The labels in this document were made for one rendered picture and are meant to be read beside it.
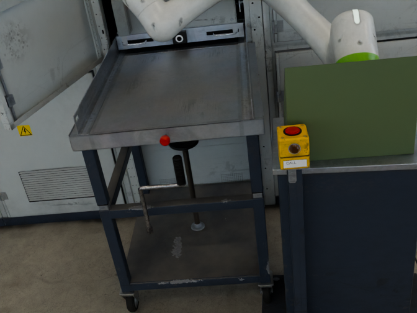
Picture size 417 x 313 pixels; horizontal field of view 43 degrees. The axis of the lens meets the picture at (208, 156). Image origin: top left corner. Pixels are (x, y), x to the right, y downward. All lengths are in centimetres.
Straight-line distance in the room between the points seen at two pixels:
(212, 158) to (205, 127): 86
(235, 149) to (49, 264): 102
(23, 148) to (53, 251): 51
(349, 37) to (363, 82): 21
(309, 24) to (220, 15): 51
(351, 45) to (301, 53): 65
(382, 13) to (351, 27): 62
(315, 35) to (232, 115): 41
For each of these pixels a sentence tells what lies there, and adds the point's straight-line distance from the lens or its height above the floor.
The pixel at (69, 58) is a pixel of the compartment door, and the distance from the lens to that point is 220.
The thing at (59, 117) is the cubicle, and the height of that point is 60.
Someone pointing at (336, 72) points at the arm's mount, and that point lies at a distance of 149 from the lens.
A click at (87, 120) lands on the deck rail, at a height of 85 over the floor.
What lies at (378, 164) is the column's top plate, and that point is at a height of 75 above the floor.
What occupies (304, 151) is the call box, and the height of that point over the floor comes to 86.
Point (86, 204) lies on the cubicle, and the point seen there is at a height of 11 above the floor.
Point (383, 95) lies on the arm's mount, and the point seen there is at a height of 95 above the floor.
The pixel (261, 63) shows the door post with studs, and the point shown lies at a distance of 231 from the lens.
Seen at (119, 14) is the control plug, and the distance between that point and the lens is 220.
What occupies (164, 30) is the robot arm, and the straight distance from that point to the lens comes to 171.
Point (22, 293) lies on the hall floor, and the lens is 254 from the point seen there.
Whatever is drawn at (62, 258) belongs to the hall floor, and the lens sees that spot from 263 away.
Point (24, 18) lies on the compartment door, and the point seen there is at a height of 114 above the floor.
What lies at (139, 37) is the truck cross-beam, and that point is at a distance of 232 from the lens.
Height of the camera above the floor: 162
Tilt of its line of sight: 31 degrees down
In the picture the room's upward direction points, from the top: 8 degrees counter-clockwise
